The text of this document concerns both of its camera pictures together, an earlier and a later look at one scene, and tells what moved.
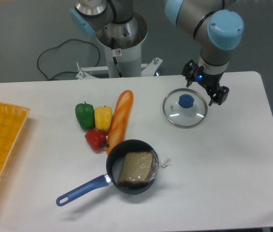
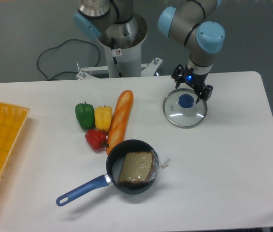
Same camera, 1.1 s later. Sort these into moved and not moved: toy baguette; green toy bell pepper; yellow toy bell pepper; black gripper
Moved: black gripper
Not moved: toy baguette; green toy bell pepper; yellow toy bell pepper
